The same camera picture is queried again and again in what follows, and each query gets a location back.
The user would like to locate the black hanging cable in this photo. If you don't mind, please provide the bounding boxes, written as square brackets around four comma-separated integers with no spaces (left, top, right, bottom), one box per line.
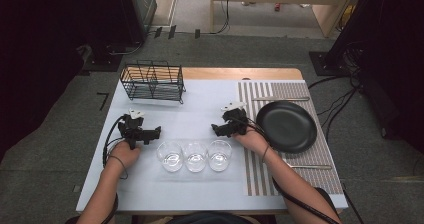
[199,0,232,36]

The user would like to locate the black left wrist band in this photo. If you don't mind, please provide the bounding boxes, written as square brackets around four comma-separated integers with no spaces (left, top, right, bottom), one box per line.
[108,154,130,180]

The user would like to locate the black curtain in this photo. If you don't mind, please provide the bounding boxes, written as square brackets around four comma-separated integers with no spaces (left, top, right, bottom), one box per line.
[0,0,148,162]
[328,0,424,155]

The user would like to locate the black stand base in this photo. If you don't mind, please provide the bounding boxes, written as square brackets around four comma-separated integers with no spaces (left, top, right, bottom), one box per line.
[78,43,125,76]
[308,50,353,77]

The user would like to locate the black floor cables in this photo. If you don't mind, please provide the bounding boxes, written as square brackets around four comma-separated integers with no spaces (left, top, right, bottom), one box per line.
[308,47,366,143]

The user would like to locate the black round plate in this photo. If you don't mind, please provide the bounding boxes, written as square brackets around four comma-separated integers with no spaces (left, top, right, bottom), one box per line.
[255,100,318,154]

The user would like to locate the clear drinking glass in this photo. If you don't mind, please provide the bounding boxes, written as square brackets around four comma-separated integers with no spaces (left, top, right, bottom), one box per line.
[207,139,233,172]
[182,141,209,174]
[156,141,185,173]

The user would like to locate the black wire rack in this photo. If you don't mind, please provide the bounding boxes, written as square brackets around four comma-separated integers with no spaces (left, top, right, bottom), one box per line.
[119,59,187,105]

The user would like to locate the grey striped placemat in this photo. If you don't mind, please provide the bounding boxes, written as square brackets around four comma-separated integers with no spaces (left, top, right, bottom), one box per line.
[237,81,345,197]

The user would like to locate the person's left hand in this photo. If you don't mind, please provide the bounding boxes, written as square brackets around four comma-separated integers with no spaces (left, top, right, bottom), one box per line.
[109,141,142,167]

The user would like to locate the person's right hand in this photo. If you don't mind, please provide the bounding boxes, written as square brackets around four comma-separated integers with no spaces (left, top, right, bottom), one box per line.
[232,130,269,157]

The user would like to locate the silver cutlery piece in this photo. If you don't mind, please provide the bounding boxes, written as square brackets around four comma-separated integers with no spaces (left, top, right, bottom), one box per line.
[251,96,311,103]
[286,163,334,171]

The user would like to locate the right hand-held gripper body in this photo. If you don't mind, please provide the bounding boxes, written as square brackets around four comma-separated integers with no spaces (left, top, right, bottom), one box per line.
[221,101,249,136]

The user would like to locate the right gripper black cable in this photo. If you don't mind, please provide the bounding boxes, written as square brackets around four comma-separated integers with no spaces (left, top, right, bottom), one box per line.
[244,116,342,224]

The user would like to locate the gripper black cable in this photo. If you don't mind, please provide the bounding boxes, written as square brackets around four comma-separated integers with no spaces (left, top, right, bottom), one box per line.
[102,115,129,169]
[244,116,342,224]

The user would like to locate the black right wrist band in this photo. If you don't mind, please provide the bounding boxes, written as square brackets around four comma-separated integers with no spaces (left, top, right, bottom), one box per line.
[260,144,271,164]

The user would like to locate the black wrist band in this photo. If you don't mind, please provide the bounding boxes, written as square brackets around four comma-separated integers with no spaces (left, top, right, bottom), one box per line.
[260,144,271,164]
[108,154,130,180]

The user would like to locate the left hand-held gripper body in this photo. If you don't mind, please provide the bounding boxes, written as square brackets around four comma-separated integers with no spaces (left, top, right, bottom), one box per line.
[118,108,149,151]

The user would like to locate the person's dark clothing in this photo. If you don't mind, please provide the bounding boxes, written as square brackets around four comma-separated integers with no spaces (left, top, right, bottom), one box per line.
[131,211,278,224]

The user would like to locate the dark glass cabinet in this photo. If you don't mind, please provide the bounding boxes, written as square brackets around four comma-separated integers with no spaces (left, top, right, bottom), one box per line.
[128,0,158,35]

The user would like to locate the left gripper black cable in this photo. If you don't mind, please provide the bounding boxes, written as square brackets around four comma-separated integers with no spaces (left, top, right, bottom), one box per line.
[102,115,129,169]

